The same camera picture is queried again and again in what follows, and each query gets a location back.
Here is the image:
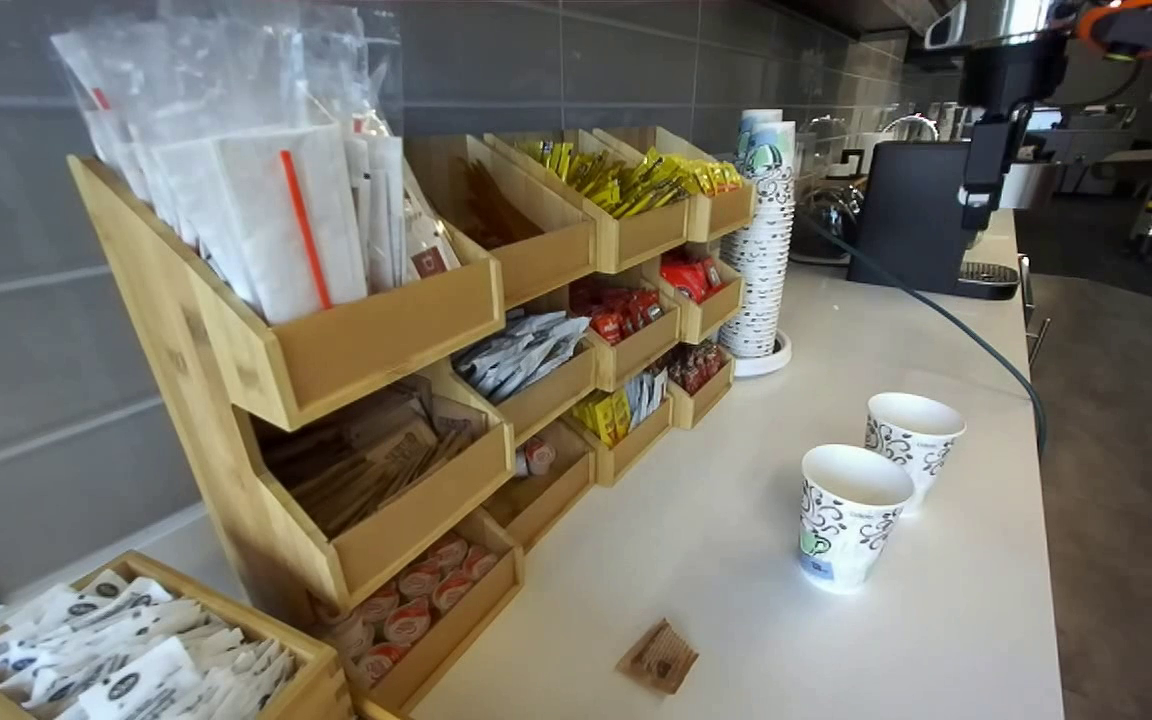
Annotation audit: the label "patterned paper cup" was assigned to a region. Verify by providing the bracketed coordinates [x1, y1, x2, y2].
[793, 442, 920, 596]
[861, 387, 969, 517]

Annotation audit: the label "white round cup stack base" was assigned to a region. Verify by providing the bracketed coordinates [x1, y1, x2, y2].
[719, 328, 796, 384]

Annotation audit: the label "white blue packets bunch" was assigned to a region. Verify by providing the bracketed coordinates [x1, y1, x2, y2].
[451, 310, 596, 406]

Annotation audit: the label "yellow green tea packets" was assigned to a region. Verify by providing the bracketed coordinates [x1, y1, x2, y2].
[567, 387, 637, 453]

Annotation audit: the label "dark red packets bunch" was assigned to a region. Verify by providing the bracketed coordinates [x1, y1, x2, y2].
[668, 341, 731, 402]

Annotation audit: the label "yellow sweetener packets bunch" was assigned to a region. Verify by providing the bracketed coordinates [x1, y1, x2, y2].
[513, 135, 747, 226]

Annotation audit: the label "bamboo wooden organizer rack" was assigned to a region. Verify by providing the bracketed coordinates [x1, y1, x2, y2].
[63, 125, 761, 720]

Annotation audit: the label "tall stack of paper cups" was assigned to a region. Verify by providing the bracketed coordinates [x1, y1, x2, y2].
[716, 106, 803, 364]

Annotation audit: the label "brown sugar packets bunch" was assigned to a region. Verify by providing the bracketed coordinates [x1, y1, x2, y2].
[259, 382, 486, 542]

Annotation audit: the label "clear bag of wrapped stirrers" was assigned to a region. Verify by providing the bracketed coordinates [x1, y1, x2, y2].
[330, 100, 468, 292]

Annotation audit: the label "small creamer cups pile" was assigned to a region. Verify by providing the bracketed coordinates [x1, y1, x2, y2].
[324, 535, 507, 693]

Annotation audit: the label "brown paper packet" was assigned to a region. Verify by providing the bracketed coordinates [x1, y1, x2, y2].
[617, 618, 703, 702]

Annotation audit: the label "black coffee machine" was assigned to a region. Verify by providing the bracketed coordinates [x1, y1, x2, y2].
[844, 0, 1076, 301]

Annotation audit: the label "clear bag with red straw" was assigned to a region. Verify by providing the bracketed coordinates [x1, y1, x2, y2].
[48, 0, 376, 328]

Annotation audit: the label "bamboo wooden tray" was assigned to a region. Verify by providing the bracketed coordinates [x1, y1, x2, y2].
[0, 550, 357, 720]

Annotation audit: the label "white sugar packets pile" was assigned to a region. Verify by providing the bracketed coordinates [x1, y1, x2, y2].
[0, 569, 302, 720]

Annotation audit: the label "orange cable loop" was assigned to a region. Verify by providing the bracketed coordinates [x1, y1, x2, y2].
[1071, 0, 1152, 66]

